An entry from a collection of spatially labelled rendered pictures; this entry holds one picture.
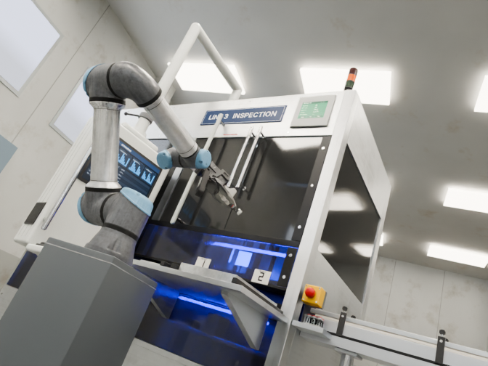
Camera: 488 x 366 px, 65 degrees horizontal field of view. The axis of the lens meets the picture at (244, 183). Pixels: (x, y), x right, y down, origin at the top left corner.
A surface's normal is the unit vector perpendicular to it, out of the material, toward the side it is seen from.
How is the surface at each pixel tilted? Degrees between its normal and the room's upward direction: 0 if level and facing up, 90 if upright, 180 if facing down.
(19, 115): 90
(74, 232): 90
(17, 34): 90
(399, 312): 90
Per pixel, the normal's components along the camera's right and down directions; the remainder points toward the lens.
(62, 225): 0.73, -0.04
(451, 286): -0.28, -0.50
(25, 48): 0.90, 0.16
